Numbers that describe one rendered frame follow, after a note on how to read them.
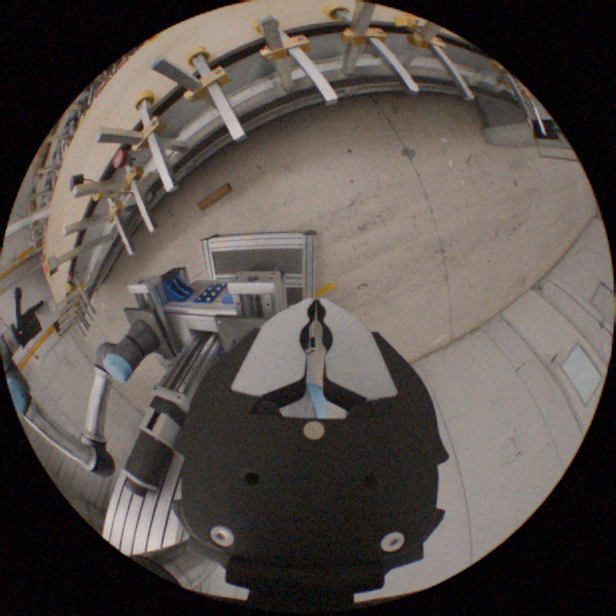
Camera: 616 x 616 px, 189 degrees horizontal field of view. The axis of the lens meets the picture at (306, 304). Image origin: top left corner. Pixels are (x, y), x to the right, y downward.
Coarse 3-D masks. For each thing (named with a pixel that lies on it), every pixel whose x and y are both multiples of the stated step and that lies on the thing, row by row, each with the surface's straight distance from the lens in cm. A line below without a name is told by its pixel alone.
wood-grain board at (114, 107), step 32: (256, 0) 127; (288, 0) 119; (320, 0) 117; (352, 0) 121; (160, 32) 154; (192, 32) 121; (224, 32) 104; (256, 32) 94; (288, 32) 92; (448, 32) 131; (128, 64) 152; (128, 96) 120; (160, 96) 95; (96, 128) 142; (128, 128) 104; (64, 160) 198; (96, 160) 127; (64, 192) 184; (64, 224) 186; (64, 288) 245
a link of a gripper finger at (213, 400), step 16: (256, 336) 9; (240, 352) 9; (224, 368) 8; (208, 384) 8; (224, 384) 8; (192, 400) 8; (208, 400) 7; (224, 400) 7; (240, 400) 7; (256, 400) 7; (192, 416) 7; (208, 416) 7; (224, 416) 7; (192, 432) 7; (176, 448) 7; (256, 480) 6
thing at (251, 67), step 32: (320, 32) 101; (384, 32) 115; (224, 64) 95; (256, 64) 102; (288, 64) 110; (480, 64) 172; (320, 96) 151; (352, 96) 171; (256, 128) 159; (160, 192) 180; (96, 288) 350
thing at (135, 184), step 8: (128, 160) 103; (128, 168) 101; (136, 184) 95; (136, 192) 93; (136, 200) 93; (144, 200) 91; (144, 208) 88; (144, 216) 89; (152, 216) 88; (152, 224) 86
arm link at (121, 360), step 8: (112, 344) 85; (120, 344) 78; (128, 344) 77; (112, 352) 77; (120, 352) 76; (128, 352) 76; (136, 352) 77; (104, 360) 78; (112, 360) 75; (120, 360) 74; (128, 360) 75; (136, 360) 77; (112, 368) 77; (120, 368) 74; (128, 368) 75; (136, 368) 80; (112, 376) 84; (120, 376) 77; (128, 376) 77
